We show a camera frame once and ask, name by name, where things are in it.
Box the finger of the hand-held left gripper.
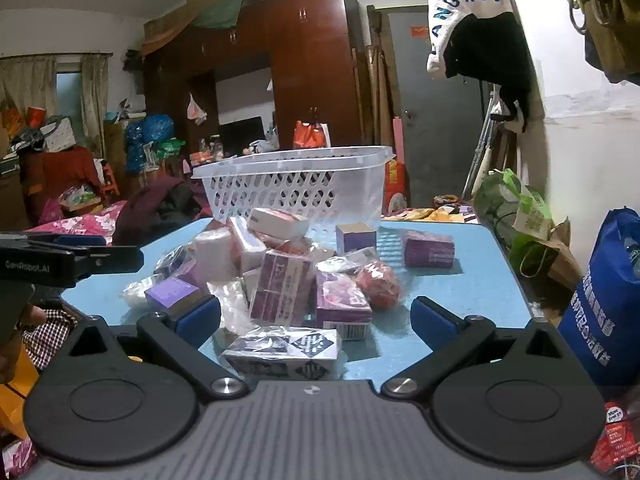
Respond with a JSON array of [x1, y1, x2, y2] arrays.
[[0, 232, 108, 248], [30, 242, 145, 277]]

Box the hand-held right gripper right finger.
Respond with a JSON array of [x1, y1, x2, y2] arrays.
[[380, 296, 588, 401]]

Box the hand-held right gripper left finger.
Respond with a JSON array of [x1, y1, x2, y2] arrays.
[[50, 296, 249, 402]]

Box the clear plastic bag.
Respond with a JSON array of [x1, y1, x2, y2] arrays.
[[121, 280, 153, 310]]

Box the dark packet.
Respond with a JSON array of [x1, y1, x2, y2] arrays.
[[153, 245, 193, 278]]

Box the red round packet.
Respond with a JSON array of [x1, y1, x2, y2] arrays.
[[355, 261, 403, 311]]

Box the white paper roll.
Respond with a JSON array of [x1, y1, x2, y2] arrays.
[[187, 227, 241, 281]]

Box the white pink carton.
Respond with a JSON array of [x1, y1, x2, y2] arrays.
[[229, 216, 267, 275]]

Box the purple pink box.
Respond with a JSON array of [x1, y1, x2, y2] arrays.
[[248, 249, 317, 327]]

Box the black white patterned packet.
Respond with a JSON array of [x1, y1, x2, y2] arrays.
[[220, 326, 343, 382]]

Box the pink white tissue pack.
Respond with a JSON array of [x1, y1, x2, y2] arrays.
[[248, 207, 323, 239]]

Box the clear plastic bin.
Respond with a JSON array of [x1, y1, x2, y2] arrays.
[[191, 145, 397, 233]]

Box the person's left hand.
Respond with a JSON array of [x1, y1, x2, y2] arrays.
[[21, 305, 47, 331]]

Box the pink printed blanket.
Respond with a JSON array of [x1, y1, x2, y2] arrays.
[[27, 200, 129, 247]]

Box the red armchair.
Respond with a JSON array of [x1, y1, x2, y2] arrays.
[[20, 145, 107, 211]]

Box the checked cloth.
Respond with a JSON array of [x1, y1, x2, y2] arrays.
[[22, 307, 79, 377]]

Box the dark maroon clothes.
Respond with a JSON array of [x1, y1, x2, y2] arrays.
[[112, 175, 215, 247]]

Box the yellow cloth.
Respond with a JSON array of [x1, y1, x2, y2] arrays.
[[382, 205, 482, 224]]

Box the blue plastic bags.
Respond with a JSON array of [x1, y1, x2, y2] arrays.
[[124, 114, 176, 177]]

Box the green shopping bag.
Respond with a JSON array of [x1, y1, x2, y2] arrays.
[[472, 169, 556, 262]]

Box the orange printed sack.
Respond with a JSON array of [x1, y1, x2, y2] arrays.
[[384, 157, 409, 214]]

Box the brown paper bag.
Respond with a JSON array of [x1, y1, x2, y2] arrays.
[[519, 216, 586, 294]]

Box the patterned curtain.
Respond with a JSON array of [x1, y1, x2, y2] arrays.
[[80, 54, 110, 157], [0, 55, 59, 113]]

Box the blue woven bag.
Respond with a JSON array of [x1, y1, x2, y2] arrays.
[[556, 206, 640, 389]]

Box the white red plastic bag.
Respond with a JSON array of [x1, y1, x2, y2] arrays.
[[186, 92, 208, 126]]

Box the metal poles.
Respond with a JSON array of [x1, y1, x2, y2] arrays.
[[460, 85, 507, 202]]

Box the black television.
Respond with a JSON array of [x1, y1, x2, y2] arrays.
[[218, 116, 266, 158]]

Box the pink board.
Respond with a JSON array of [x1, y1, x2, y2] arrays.
[[392, 116, 406, 162]]

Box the grey door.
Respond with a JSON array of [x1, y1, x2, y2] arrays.
[[387, 10, 490, 209]]

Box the orange plastic bag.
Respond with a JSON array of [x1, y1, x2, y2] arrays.
[[292, 120, 331, 150]]

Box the red printed packet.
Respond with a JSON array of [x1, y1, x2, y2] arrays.
[[587, 402, 640, 473]]

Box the black hanging garment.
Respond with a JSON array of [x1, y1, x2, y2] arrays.
[[445, 12, 534, 134]]

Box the brown wooden wardrobe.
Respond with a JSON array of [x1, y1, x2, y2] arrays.
[[142, 0, 369, 161]]

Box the green cloth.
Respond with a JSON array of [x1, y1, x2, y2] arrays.
[[192, 0, 302, 29]]

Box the white hanging bag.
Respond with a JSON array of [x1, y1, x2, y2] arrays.
[[426, 0, 516, 81]]

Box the olive hanging bag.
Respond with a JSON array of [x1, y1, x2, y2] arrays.
[[582, 0, 640, 86]]

